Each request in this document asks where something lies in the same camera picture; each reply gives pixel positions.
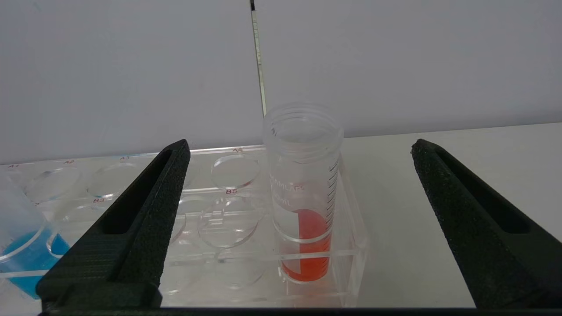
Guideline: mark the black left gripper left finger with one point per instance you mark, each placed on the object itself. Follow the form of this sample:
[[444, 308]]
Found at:
[[131, 245]]

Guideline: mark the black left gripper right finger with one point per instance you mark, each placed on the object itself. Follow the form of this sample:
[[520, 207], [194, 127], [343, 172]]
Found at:
[[491, 245]]

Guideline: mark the red pigment test tube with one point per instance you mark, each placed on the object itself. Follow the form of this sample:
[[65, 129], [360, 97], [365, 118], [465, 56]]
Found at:
[[307, 228]]

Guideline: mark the clear acrylic test tube rack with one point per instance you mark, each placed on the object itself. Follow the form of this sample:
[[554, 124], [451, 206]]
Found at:
[[219, 219]]

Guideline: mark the blue pigment test tube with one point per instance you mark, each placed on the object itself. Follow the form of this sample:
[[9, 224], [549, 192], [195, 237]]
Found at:
[[30, 254]]

